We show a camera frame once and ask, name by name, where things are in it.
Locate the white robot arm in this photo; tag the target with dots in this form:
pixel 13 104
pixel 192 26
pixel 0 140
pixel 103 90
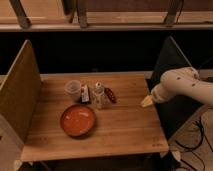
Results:
pixel 182 81

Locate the dark red oblong object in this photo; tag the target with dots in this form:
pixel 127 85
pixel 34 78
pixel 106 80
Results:
pixel 110 95

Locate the small red white box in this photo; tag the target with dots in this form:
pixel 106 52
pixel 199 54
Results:
pixel 85 97

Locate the tan wooden stick gripper finger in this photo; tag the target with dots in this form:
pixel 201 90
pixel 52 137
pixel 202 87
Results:
pixel 147 101

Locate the orange round bowl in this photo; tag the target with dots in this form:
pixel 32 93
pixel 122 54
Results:
pixel 77 120

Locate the wooden background shelf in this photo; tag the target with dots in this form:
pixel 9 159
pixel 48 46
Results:
pixel 104 15

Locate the left wooden side panel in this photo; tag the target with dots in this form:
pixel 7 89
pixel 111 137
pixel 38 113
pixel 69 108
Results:
pixel 19 91

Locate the clear plastic bottle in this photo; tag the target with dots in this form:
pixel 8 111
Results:
pixel 99 96

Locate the clear plastic cup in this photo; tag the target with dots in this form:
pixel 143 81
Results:
pixel 73 89

